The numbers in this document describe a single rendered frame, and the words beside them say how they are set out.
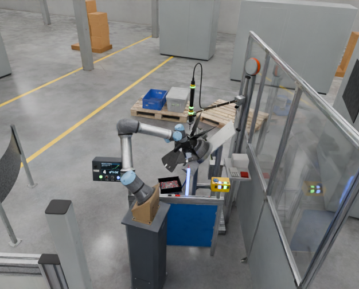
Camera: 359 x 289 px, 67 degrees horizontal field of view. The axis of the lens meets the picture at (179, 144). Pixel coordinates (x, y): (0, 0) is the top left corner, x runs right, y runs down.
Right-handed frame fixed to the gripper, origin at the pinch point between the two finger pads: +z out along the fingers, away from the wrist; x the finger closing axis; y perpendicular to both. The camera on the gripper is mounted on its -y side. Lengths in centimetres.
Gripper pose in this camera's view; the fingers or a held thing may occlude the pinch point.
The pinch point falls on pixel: (186, 159)
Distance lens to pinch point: 249.3
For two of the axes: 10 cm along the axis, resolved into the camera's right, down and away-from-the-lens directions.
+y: 9.7, -2.1, -1.6
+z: 2.6, 8.1, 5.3
